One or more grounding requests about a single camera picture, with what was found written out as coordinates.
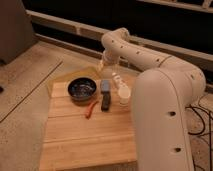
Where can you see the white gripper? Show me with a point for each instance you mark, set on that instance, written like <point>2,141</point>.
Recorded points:
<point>108,59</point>

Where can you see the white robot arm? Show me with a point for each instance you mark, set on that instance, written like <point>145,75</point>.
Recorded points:
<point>162,91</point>

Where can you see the dark ceramic bowl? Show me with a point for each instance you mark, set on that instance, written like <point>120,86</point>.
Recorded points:
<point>82,89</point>

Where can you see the white bottle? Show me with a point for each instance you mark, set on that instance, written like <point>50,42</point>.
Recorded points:
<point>117,79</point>

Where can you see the white paper cup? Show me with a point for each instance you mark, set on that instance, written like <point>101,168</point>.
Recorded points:
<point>124,94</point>

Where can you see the wooden cutting board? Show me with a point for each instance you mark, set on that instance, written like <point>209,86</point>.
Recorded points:
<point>73,141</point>

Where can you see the grey cabinet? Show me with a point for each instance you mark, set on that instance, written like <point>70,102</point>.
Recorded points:
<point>16,31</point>

